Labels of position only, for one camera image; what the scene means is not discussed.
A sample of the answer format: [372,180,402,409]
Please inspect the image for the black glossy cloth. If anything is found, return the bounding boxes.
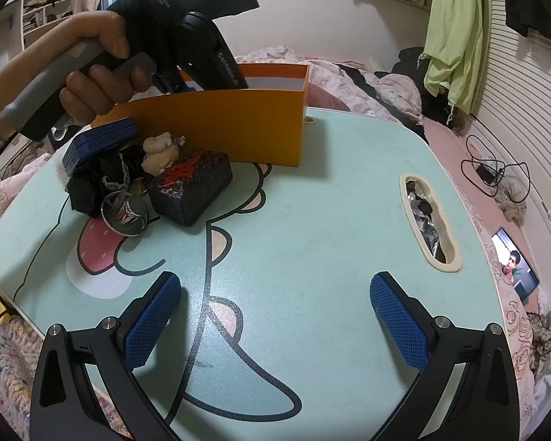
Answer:
[65,144,154,219]

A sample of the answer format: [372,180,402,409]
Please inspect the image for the black charger cable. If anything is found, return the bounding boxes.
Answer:
[461,135,531,205]

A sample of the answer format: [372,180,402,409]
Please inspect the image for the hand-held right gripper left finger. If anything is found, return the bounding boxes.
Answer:
[28,270,183,441]

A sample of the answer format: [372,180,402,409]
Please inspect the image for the speckled knitted blanket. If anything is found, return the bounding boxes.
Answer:
[0,317,129,441]

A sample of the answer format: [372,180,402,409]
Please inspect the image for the cartoon character figurine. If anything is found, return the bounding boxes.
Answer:
[141,132,187,178]

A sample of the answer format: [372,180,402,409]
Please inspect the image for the person's left hand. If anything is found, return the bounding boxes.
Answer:
[28,9,155,123]

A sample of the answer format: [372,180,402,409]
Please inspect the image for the large orange cardboard box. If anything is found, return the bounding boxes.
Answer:
[89,63,310,167]

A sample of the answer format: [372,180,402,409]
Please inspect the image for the blue card case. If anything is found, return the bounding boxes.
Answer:
[62,117,138,176]

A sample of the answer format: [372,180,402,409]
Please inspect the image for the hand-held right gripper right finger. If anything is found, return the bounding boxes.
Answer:
[368,272,522,441]

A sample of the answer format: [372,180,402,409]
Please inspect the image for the crumpled foil wrappers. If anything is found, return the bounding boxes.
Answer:
[406,179,451,260]

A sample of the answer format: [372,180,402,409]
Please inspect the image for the person's left forearm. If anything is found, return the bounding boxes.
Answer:
[0,48,42,157]

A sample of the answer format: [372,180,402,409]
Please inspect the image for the small beige crumpled cloth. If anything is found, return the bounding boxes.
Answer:
[493,179,529,223]

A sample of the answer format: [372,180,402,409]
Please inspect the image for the pink printed quilt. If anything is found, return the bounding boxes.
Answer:
[236,45,425,129]

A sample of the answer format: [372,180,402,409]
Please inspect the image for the smartphone with lit screen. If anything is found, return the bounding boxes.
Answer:
[490,226,540,304]

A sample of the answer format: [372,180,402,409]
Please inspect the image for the silver metal cup piece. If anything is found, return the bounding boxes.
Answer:
[100,190,148,237]

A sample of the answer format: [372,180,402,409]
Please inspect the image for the pink bed sheet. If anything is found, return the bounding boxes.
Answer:
[422,115,551,441]

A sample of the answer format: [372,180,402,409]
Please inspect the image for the light green hanging garment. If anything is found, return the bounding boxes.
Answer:
[423,0,485,115]

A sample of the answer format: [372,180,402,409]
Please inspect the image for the black box with red emblem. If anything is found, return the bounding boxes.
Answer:
[148,149,234,227]

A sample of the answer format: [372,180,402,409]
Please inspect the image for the dark patterned crumpled cloth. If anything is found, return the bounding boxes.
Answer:
[528,310,551,380]

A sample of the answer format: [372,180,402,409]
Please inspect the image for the black clothes pile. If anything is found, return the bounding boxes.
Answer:
[374,47,430,86]

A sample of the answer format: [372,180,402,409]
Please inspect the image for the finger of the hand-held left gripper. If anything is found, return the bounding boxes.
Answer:
[151,67,187,97]

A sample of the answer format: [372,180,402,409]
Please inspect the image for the white slatted door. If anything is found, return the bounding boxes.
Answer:
[468,9,551,221]

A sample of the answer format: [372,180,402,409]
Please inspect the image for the cartoon printed green desktop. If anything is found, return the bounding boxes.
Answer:
[0,105,501,441]

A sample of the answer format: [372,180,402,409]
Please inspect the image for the white wall shelf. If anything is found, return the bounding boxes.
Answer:
[21,0,74,49]

